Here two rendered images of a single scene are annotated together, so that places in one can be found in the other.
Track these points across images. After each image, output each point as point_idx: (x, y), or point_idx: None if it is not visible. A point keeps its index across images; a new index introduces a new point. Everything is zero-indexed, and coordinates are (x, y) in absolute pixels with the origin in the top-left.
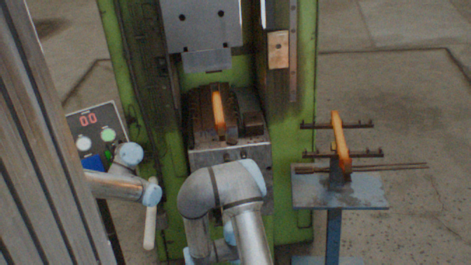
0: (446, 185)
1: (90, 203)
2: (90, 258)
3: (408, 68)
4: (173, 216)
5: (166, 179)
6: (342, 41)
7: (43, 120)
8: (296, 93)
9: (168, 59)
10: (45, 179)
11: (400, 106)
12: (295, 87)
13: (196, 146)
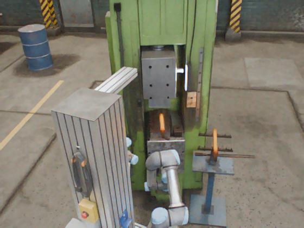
0: (272, 166)
1: (127, 162)
2: (125, 177)
3: (265, 101)
4: (135, 170)
5: (134, 152)
6: (232, 81)
7: (122, 139)
8: (198, 118)
9: (142, 99)
10: (120, 154)
11: (257, 122)
12: (198, 115)
13: (151, 139)
